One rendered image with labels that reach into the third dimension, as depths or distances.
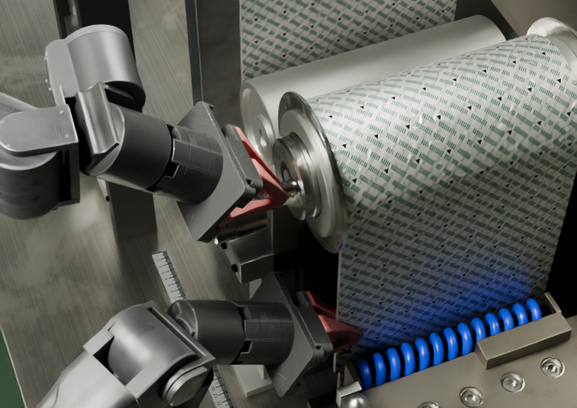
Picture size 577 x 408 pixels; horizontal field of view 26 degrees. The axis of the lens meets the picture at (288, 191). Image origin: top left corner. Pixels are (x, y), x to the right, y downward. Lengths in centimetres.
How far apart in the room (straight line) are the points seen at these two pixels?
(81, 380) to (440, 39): 49
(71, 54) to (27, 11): 84
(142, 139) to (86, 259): 58
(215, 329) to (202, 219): 13
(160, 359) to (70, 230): 53
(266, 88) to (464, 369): 34
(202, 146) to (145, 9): 84
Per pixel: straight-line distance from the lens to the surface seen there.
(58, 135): 91
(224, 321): 109
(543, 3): 134
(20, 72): 173
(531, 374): 126
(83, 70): 97
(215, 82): 145
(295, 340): 113
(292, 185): 107
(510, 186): 114
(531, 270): 127
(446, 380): 124
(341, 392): 120
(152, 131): 94
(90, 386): 102
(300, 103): 106
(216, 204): 98
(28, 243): 153
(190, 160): 96
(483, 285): 125
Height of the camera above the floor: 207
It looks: 49 degrees down
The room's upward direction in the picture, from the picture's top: straight up
